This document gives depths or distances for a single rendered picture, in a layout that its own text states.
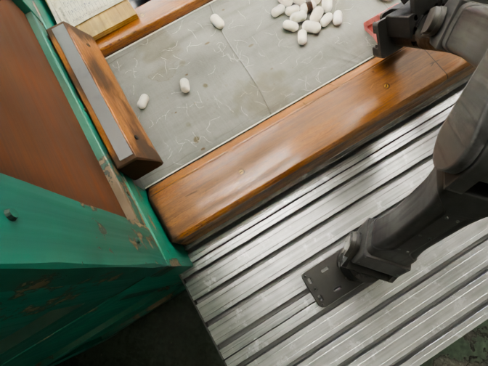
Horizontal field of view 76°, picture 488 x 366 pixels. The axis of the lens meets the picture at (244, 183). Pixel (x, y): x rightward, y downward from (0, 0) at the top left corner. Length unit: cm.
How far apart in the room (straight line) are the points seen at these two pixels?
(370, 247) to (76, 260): 37
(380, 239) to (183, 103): 43
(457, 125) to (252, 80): 43
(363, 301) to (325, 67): 45
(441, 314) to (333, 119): 40
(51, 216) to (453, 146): 32
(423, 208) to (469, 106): 12
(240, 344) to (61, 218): 45
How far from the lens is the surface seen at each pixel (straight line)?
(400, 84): 68
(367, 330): 66
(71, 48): 64
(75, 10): 82
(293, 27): 72
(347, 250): 52
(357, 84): 65
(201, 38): 73
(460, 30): 48
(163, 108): 66
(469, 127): 30
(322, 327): 65
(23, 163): 32
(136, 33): 75
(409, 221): 41
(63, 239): 27
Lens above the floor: 130
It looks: 75 degrees down
